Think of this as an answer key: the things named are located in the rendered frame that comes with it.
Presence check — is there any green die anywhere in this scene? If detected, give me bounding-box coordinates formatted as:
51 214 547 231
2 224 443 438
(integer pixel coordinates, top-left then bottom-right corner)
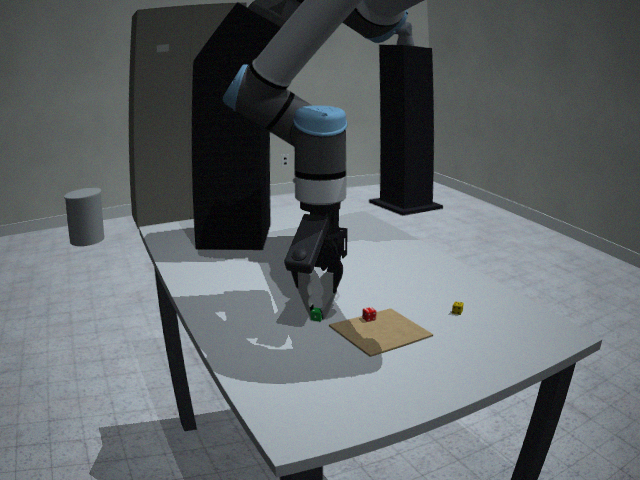
311 307 322 322

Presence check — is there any tan mat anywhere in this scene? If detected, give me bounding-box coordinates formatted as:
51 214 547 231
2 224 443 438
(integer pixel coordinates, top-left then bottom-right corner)
329 308 433 357

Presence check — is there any dark red die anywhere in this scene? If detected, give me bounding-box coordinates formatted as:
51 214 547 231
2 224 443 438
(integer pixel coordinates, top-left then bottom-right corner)
362 307 376 322

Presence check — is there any yellow die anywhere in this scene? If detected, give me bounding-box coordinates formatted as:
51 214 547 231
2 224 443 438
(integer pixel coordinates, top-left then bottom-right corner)
452 301 464 315

